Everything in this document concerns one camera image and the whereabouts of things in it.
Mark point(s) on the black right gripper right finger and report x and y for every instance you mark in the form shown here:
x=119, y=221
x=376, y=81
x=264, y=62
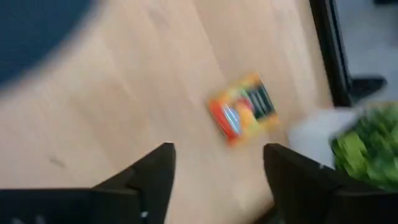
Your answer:
x=311, y=199

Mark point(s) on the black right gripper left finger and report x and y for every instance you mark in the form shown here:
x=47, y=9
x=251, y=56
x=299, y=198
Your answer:
x=124, y=202

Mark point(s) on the orange tea bag packet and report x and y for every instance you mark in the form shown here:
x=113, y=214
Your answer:
x=242, y=109

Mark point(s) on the green plant in white pot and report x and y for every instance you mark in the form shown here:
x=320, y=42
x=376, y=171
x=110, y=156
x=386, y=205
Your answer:
x=367, y=146

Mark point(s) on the round dark blue woven placemat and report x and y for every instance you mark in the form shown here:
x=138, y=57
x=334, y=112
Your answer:
x=31, y=31

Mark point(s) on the black aluminium table frame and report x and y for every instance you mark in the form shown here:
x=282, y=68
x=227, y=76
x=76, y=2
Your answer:
x=329, y=46

